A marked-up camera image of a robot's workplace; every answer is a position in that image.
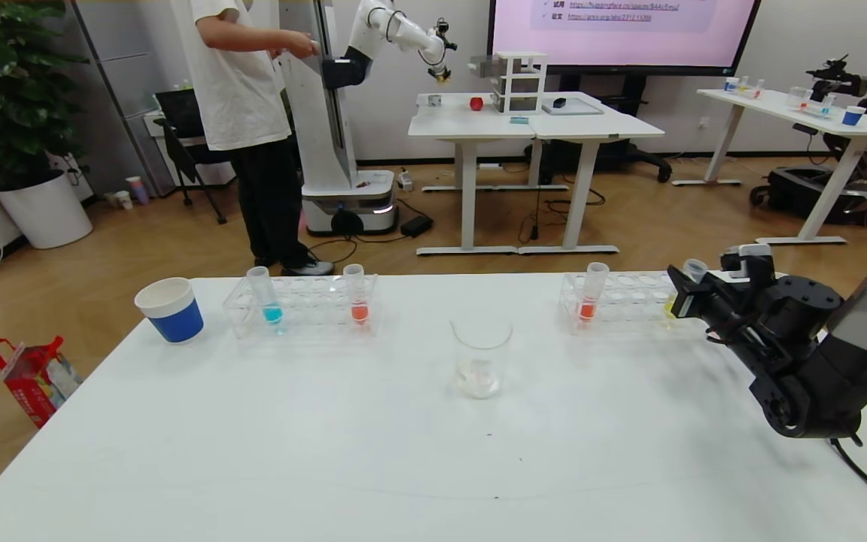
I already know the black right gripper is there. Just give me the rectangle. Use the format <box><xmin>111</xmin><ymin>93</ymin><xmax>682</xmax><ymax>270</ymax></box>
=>
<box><xmin>667</xmin><ymin>263</ymin><xmax>742</xmax><ymax>329</ymax></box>

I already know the test tube with yellow pigment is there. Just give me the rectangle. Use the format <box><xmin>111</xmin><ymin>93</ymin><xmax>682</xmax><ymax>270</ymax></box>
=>
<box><xmin>665</xmin><ymin>258</ymin><xmax>708</xmax><ymax>320</ymax></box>

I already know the test tube with red pigment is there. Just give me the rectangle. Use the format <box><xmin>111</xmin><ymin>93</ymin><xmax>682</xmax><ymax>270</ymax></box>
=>
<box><xmin>576</xmin><ymin>261</ymin><xmax>610</xmax><ymax>324</ymax></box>
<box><xmin>342</xmin><ymin>263</ymin><xmax>371</xmax><ymax>327</ymax></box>

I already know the black wheeled robot base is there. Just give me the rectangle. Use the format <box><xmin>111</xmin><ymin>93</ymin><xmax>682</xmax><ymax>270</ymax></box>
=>
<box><xmin>749</xmin><ymin>166</ymin><xmax>867</xmax><ymax>227</ymax></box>

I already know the clear plastic test tube rack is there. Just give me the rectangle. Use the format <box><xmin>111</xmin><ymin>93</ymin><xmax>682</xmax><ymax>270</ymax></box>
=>
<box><xmin>558</xmin><ymin>270</ymin><xmax>687</xmax><ymax>336</ymax></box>
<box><xmin>222</xmin><ymin>273</ymin><xmax>381</xmax><ymax>340</ymax></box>

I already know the small clear tube rack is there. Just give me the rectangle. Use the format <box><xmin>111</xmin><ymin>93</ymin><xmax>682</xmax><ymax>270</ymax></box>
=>
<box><xmin>795</xmin><ymin>93</ymin><xmax>835</xmax><ymax>120</ymax></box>

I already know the clear glass beaker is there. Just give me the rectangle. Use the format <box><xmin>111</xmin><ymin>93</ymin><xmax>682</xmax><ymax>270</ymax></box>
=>
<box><xmin>449</xmin><ymin>315</ymin><xmax>514</xmax><ymax>400</ymax></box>

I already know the test tube with blue pigment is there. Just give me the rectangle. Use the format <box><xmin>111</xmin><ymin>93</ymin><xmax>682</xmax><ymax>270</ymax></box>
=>
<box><xmin>245</xmin><ymin>265</ymin><xmax>285</xmax><ymax>327</ymax></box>

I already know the black screen stand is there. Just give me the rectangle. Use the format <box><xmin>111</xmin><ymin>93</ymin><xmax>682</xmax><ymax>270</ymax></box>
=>
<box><xmin>523</xmin><ymin>74</ymin><xmax>672</xmax><ymax>186</ymax></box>

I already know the white standing desk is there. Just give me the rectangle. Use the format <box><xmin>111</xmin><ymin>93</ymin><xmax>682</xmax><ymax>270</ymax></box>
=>
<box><xmin>407</xmin><ymin>92</ymin><xmax>548</xmax><ymax>257</ymax></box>
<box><xmin>517</xmin><ymin>91</ymin><xmax>665</xmax><ymax>256</ymax></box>

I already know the white drawer organizer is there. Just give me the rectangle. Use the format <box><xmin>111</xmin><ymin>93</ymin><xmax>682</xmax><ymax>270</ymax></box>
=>
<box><xmin>490</xmin><ymin>51</ymin><xmax>549</xmax><ymax>116</ymax></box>

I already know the white humanoid robot on base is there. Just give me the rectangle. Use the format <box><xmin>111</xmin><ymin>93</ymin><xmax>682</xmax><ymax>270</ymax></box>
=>
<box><xmin>278</xmin><ymin>0</ymin><xmax>459</xmax><ymax>238</ymax></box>

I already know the person in white t-shirt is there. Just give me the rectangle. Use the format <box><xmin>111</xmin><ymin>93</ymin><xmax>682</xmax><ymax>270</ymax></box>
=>
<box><xmin>169</xmin><ymin>0</ymin><xmax>336</xmax><ymax>278</ymax></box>

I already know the white paper cup blue sleeve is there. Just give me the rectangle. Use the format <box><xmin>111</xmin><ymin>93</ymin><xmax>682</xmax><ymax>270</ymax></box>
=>
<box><xmin>133</xmin><ymin>276</ymin><xmax>205</xmax><ymax>346</ymax></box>

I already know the black office chair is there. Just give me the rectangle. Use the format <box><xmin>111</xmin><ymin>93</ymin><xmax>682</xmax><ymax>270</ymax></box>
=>
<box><xmin>154</xmin><ymin>88</ymin><xmax>239</xmax><ymax>226</ymax></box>

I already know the grey metal cabinet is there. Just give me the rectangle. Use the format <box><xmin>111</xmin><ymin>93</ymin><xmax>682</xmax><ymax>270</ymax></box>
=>
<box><xmin>71</xmin><ymin>0</ymin><xmax>178</xmax><ymax>196</ymax></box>

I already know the white round planter pot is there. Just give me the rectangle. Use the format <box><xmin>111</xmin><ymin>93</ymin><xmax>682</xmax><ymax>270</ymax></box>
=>
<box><xmin>0</xmin><ymin>169</ymin><xmax>95</xmax><ymax>251</ymax></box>

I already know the red gift bag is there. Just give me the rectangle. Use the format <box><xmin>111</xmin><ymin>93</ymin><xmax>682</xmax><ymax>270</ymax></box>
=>
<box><xmin>0</xmin><ymin>336</ymin><xmax>83</xmax><ymax>431</ymax></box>

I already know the large green leafy plant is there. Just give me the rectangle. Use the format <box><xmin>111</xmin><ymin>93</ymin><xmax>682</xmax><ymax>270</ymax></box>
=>
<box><xmin>0</xmin><ymin>0</ymin><xmax>93</xmax><ymax>192</ymax></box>

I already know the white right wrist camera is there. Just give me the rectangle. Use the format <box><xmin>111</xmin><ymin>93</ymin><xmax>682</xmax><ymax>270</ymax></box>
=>
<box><xmin>719</xmin><ymin>243</ymin><xmax>775</xmax><ymax>281</ymax></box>

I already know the large wall display screen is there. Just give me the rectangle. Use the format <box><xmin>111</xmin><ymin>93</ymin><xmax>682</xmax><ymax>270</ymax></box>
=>
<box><xmin>486</xmin><ymin>0</ymin><xmax>762</xmax><ymax>78</ymax></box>

